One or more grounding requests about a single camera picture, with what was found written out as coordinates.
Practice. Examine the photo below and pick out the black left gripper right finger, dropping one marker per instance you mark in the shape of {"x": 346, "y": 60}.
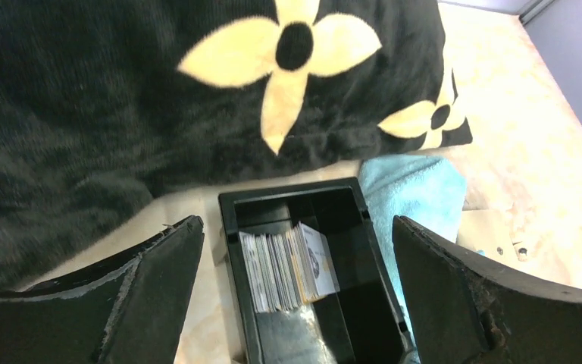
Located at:
{"x": 523, "y": 318}

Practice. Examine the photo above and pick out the black pillow with cream flowers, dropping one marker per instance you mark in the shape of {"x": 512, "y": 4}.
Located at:
{"x": 108, "y": 105}

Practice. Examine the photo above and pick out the black card holder box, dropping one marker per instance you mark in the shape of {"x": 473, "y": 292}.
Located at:
{"x": 361, "y": 323}

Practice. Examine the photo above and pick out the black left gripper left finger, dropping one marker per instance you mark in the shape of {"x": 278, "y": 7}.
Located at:
{"x": 127, "y": 308}

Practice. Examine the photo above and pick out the light blue towel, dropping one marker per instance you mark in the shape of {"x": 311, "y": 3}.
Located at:
{"x": 415, "y": 204}

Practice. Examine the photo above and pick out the stack of cards in holder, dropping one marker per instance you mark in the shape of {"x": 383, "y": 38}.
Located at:
{"x": 289, "y": 270}

